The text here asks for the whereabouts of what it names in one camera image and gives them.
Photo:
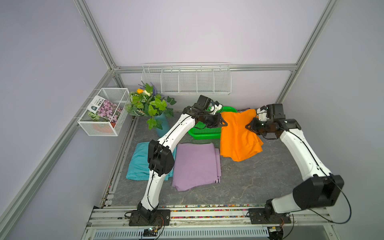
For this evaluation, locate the artificial green plant bouquet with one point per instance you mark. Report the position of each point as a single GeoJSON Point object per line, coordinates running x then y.
{"type": "Point", "coordinates": [147, 102]}

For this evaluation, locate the aluminium rail front frame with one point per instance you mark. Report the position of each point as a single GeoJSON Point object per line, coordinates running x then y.
{"type": "Point", "coordinates": [209, 222]}

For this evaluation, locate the orange pants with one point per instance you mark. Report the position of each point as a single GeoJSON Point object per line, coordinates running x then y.
{"type": "Point", "coordinates": [237, 142]}

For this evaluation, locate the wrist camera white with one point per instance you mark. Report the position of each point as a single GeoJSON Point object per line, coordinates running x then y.
{"type": "Point", "coordinates": [262, 114]}
{"type": "Point", "coordinates": [215, 107]}

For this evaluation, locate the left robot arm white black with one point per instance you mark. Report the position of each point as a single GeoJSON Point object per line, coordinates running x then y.
{"type": "Point", "coordinates": [160, 152]}

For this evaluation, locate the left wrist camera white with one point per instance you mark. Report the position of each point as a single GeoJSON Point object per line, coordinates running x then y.
{"type": "Point", "coordinates": [215, 107]}

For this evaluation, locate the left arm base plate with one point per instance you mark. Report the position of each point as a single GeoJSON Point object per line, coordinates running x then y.
{"type": "Point", "coordinates": [153, 218]}

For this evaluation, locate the purple pants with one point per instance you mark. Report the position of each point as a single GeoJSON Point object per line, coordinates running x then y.
{"type": "Point", "coordinates": [196, 165]}

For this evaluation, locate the flower seed packet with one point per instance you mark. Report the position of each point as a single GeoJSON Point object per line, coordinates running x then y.
{"type": "Point", "coordinates": [103, 110]}

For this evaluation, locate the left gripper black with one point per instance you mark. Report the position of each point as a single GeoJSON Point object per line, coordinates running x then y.
{"type": "Point", "coordinates": [218, 119]}

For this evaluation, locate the white wire wall shelf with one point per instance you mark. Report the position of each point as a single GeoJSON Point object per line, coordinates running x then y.
{"type": "Point", "coordinates": [193, 79]}

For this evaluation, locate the teal pants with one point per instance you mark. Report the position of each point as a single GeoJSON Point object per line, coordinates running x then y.
{"type": "Point", "coordinates": [139, 167]}

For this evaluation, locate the green plastic basket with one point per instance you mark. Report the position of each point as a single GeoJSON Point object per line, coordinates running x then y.
{"type": "Point", "coordinates": [201, 132]}

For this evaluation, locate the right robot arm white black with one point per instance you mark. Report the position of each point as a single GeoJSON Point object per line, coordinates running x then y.
{"type": "Point", "coordinates": [320, 187]}

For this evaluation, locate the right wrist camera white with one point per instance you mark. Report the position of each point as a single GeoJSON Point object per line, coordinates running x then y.
{"type": "Point", "coordinates": [262, 114]}

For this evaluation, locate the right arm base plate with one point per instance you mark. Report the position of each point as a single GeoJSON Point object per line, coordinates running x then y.
{"type": "Point", "coordinates": [259, 216]}

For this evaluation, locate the teal vase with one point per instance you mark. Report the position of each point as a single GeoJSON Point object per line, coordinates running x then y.
{"type": "Point", "coordinates": [162, 125]}

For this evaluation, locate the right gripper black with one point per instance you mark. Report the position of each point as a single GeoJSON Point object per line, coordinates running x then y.
{"type": "Point", "coordinates": [253, 127]}

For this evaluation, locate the small green circuit board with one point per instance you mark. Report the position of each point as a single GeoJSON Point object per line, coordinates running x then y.
{"type": "Point", "coordinates": [150, 232]}

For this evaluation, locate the white wire side basket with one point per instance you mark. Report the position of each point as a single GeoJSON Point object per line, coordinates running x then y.
{"type": "Point", "coordinates": [119, 96]}

